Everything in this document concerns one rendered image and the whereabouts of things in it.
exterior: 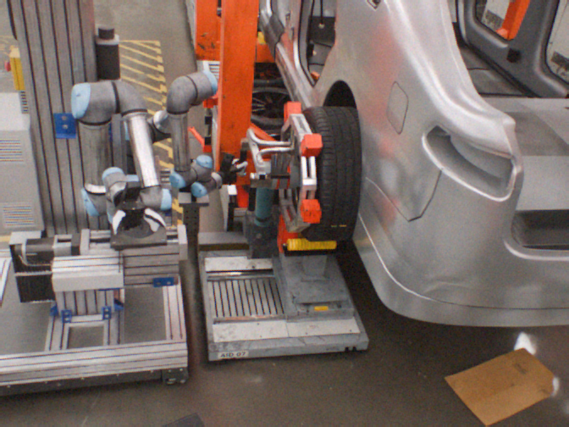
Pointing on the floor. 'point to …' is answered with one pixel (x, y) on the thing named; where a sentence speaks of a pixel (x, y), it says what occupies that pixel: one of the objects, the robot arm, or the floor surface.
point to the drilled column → (191, 219)
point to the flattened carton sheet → (503, 385)
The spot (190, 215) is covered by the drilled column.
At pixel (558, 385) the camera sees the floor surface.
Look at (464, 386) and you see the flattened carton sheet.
